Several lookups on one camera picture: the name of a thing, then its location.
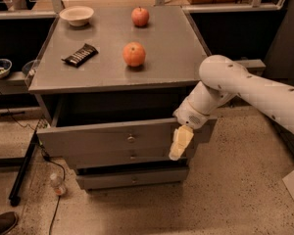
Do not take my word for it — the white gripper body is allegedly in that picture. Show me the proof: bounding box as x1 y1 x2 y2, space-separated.
173 100 212 129

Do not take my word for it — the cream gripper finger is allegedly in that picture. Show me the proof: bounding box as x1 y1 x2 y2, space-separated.
169 125 194 161

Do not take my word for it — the grey top drawer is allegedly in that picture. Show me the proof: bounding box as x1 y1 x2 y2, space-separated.
36 98 218 158

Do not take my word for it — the grey drawer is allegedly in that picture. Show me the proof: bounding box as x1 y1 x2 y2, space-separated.
36 98 218 158
76 166 189 190
64 145 197 170

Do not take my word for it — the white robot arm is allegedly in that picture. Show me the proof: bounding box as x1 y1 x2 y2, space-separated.
174 55 294 235

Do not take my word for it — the grey drawer cabinet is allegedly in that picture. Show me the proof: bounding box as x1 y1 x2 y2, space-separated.
29 6 215 177

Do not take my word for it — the grey bottom drawer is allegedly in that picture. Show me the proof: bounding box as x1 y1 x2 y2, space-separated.
76 166 189 190

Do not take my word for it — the grey middle drawer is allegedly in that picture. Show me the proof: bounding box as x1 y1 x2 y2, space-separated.
64 145 197 170

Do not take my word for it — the orange fruit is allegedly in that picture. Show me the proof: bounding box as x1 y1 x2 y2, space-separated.
122 42 146 67

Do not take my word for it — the grey side shelf bar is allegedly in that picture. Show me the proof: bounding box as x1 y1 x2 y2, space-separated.
238 60 266 76

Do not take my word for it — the red apple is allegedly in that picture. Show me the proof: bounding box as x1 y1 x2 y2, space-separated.
131 7 149 27

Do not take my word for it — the dark chocolate bar wrapper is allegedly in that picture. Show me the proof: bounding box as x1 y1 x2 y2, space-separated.
63 44 98 68

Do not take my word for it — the clear plastic bottle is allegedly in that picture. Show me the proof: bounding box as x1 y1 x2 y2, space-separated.
50 173 67 196

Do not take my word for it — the white empty bowl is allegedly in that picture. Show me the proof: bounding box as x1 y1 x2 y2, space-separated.
59 6 94 26

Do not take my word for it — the clear plastic cup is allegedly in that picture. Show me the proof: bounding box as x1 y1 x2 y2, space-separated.
22 60 40 77

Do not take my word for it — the black stand leg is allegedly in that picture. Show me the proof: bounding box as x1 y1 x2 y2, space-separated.
9 132 38 207

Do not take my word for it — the blue patterned bowl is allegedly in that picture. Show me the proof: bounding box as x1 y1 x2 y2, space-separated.
0 59 12 79

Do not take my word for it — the dark shoe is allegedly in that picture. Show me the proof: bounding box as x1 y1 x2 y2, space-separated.
0 211 19 235

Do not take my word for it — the black cable on floor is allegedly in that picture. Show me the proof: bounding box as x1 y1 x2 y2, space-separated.
38 140 67 235

